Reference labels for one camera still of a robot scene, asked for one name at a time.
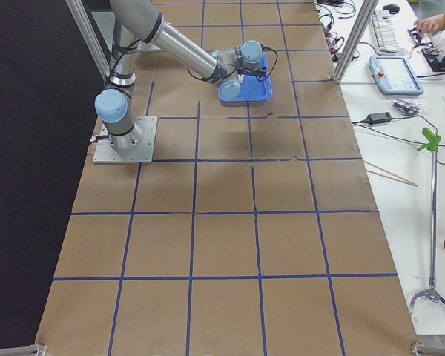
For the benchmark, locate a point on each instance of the black power adapter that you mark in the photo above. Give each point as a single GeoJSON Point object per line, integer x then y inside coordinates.
{"type": "Point", "coordinates": [378, 118]}

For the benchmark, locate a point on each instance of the person hand at keyboard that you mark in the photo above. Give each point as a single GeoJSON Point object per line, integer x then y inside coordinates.
{"type": "Point", "coordinates": [428, 25]}

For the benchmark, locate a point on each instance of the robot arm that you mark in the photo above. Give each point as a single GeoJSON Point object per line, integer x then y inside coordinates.
{"type": "Point", "coordinates": [140, 22]}

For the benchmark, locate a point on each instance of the teach pendant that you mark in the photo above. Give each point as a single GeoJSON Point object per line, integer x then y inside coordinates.
{"type": "Point", "coordinates": [393, 75]}

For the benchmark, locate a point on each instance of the white keyboard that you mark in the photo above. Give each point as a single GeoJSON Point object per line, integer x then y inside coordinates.
{"type": "Point", "coordinates": [383, 31]}

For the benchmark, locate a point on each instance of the wooden chopstick pair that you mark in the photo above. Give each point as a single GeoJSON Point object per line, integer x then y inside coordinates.
{"type": "Point", "coordinates": [382, 172]}

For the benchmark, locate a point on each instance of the green handled reach grabber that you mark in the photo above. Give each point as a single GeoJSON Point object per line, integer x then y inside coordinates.
{"type": "Point", "coordinates": [430, 293]}

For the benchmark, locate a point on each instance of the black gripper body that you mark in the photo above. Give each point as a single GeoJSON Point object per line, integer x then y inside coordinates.
{"type": "Point", "coordinates": [242, 75]}

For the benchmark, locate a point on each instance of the blue plastic tray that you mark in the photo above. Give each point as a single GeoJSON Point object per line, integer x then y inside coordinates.
{"type": "Point", "coordinates": [249, 92]}

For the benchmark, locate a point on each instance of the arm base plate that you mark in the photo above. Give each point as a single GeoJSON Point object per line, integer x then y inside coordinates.
{"type": "Point", "coordinates": [134, 147]}
{"type": "Point", "coordinates": [147, 47]}

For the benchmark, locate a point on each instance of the aluminium frame post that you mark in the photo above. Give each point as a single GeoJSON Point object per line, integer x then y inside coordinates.
{"type": "Point", "coordinates": [91, 34]}
{"type": "Point", "coordinates": [363, 16]}

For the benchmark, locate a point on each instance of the right aluminium frame post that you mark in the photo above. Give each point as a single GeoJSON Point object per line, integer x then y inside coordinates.
{"type": "Point", "coordinates": [363, 16]}

